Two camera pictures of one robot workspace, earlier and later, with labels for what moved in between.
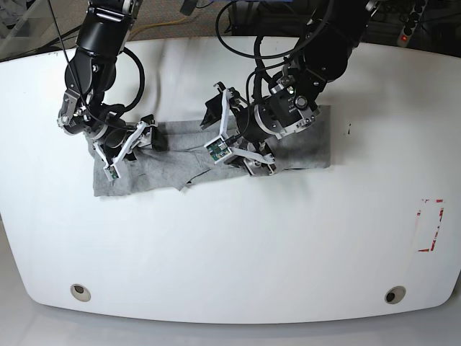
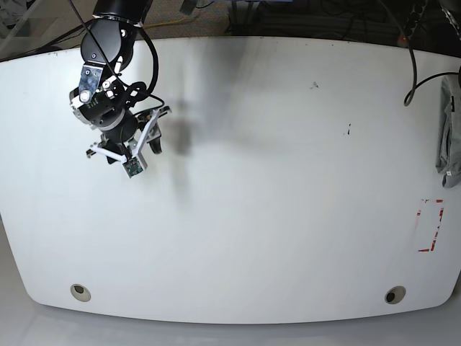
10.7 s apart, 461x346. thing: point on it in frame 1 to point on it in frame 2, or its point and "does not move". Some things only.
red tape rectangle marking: [441, 215] does not move
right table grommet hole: [395, 295] does not move
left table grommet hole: [81, 293] does not move
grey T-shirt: [185, 161] to [449, 153]
